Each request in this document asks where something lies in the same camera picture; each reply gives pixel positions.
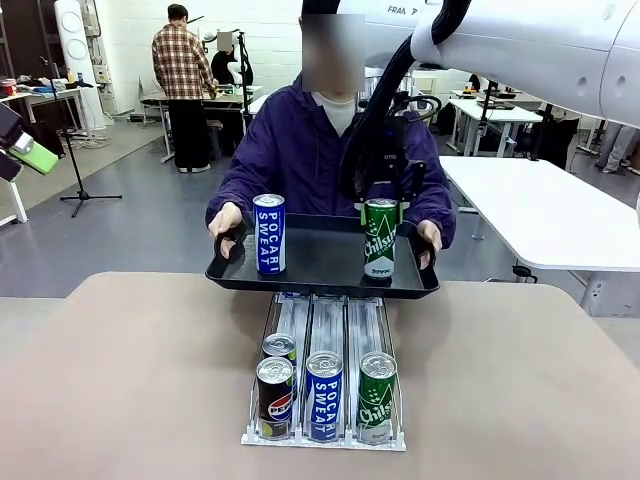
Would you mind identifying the blue Pocari Sweat can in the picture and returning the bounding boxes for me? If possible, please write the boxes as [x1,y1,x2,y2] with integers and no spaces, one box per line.
[304,350,344,444]
[252,193,287,275]

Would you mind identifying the white wire can rack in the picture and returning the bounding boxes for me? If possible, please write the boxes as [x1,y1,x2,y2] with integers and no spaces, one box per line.
[241,292,407,453]

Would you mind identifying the person's left hand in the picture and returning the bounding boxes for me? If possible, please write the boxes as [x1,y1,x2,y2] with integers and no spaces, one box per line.
[416,219,444,269]

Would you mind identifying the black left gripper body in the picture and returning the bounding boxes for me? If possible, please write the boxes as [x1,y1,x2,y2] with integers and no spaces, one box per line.
[0,102,25,149]

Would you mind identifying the seated person in black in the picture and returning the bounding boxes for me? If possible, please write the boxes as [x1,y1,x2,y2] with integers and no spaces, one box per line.
[210,29,255,87]

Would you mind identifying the large white table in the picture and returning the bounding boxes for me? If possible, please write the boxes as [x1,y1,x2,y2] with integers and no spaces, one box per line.
[437,155,640,316]

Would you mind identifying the black right arm cable sleeve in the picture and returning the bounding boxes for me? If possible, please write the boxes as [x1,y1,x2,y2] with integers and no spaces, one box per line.
[339,0,474,199]

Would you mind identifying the wooden top work desk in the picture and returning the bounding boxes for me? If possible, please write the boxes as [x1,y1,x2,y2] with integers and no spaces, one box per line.
[202,84,264,166]

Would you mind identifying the white table frame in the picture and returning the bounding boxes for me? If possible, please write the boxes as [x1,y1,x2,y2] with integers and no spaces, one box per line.
[0,177,29,226]

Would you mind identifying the small white standing desk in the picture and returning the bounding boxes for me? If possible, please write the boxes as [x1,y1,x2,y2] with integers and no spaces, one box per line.
[244,93,274,121]

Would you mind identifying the white cluttered side table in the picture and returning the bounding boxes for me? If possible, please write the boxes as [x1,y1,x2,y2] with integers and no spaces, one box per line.
[0,87,89,161]

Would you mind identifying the white tower air conditioner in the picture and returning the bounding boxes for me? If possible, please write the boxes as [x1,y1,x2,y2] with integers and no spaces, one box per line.
[53,0,107,132]

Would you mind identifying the black bag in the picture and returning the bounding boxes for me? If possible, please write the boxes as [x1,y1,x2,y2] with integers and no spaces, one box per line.
[29,122,66,159]

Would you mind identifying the person's right hand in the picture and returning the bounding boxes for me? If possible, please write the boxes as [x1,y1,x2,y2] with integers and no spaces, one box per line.
[207,202,244,247]

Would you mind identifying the black tripod stand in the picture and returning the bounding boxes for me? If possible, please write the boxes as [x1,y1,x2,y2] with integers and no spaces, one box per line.
[42,57,124,219]

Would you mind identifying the white long desk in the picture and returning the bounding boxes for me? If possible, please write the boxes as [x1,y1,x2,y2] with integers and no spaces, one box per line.
[447,97,544,157]

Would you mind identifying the person in beige jacket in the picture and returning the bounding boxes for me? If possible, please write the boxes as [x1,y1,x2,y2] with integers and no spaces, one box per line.
[539,102,582,171]

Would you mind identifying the black plastic serving tray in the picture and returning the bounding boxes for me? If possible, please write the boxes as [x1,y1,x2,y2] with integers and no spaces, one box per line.
[204,213,441,301]

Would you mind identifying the black Pepsi can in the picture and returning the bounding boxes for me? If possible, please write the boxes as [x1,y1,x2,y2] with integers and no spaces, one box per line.
[256,356,296,441]
[262,332,298,369]

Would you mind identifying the purple sleeved left forearm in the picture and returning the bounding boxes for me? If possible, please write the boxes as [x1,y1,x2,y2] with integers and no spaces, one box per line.
[413,167,457,250]

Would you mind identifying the person in purple jacket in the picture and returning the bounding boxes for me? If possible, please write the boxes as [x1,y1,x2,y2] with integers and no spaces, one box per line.
[205,0,457,251]

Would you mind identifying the person in plaid shirt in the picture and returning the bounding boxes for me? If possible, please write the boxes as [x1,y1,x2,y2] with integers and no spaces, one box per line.
[151,3,220,174]

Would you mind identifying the purple sleeved right forearm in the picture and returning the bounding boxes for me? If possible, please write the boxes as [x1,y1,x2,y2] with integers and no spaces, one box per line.
[205,159,264,226]

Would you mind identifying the green Chilsung cider can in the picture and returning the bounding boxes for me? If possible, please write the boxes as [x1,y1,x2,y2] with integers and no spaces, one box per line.
[362,198,399,280]
[357,351,398,445]

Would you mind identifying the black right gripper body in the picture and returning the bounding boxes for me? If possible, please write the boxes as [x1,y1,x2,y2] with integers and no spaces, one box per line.
[372,118,413,190]

